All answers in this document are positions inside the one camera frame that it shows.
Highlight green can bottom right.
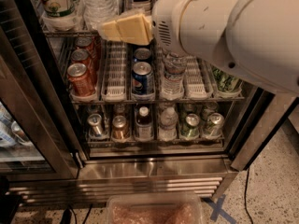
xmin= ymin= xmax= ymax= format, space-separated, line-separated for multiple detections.
xmin=203 ymin=113 xmax=224 ymax=138

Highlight red soda can middle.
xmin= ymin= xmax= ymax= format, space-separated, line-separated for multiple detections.
xmin=71 ymin=49 xmax=97 ymax=84

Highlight black power cable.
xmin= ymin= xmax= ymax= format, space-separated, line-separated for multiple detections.
xmin=243 ymin=167 xmax=255 ymax=224

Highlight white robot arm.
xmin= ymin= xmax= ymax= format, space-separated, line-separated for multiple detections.
xmin=97 ymin=0 xmax=299 ymax=96

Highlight blue tape cross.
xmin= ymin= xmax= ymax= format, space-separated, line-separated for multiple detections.
xmin=203 ymin=194 xmax=236 ymax=224

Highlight red soda can back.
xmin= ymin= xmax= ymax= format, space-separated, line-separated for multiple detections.
xmin=75 ymin=37 xmax=99 ymax=70

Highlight blue pepsi can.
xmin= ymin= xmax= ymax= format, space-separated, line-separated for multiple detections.
xmin=133 ymin=48 xmax=151 ymax=63
xmin=132 ymin=62 xmax=153 ymax=95

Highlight copper can bottom shelf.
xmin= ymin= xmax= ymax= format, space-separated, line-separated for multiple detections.
xmin=112 ymin=116 xmax=129 ymax=140

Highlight green soda can front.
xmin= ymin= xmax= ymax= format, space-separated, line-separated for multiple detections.
xmin=212 ymin=67 xmax=241 ymax=92

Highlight silver can bottom shelf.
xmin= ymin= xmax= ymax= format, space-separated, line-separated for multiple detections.
xmin=87 ymin=114 xmax=104 ymax=136

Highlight small water bottle middle shelf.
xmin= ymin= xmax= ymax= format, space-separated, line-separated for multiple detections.
xmin=163 ymin=52 xmax=187 ymax=94

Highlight stainless steel fridge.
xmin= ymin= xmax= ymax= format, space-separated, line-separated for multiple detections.
xmin=0 ymin=0 xmax=298 ymax=205

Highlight blue Pepsi can front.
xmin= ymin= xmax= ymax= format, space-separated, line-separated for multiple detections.
xmin=132 ymin=62 xmax=153 ymax=95

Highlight clear water bottle top shelf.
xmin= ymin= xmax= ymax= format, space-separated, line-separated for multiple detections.
xmin=83 ymin=0 xmax=118 ymax=30

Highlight water bottle bottom shelf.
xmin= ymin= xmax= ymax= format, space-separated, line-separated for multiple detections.
xmin=159 ymin=107 xmax=178 ymax=141

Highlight clear plastic bin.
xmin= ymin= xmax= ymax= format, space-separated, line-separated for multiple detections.
xmin=105 ymin=191 xmax=203 ymax=224

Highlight blue Pepsi can middle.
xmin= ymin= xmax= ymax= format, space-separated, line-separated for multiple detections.
xmin=133 ymin=48 xmax=151 ymax=63

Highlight brown bottle white cap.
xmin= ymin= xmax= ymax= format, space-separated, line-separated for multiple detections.
xmin=136 ymin=106 xmax=153 ymax=141

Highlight empty white shelf tray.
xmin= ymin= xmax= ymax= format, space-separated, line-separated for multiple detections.
xmin=101 ymin=42 xmax=127 ymax=102

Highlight green can bottom left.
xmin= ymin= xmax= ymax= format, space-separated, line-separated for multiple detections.
xmin=180 ymin=113 xmax=200 ymax=139

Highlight glass fridge door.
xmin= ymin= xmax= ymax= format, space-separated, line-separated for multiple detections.
xmin=0 ymin=29 xmax=78 ymax=182

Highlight red soda can front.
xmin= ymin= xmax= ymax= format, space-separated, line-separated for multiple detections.
xmin=67 ymin=63 xmax=95 ymax=97

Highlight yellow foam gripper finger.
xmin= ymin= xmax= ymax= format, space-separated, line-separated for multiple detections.
xmin=97 ymin=8 xmax=153 ymax=46

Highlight red soda can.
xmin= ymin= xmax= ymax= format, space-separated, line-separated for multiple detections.
xmin=71 ymin=49 xmax=97 ymax=84
xmin=75 ymin=37 xmax=99 ymax=70
xmin=67 ymin=63 xmax=95 ymax=97

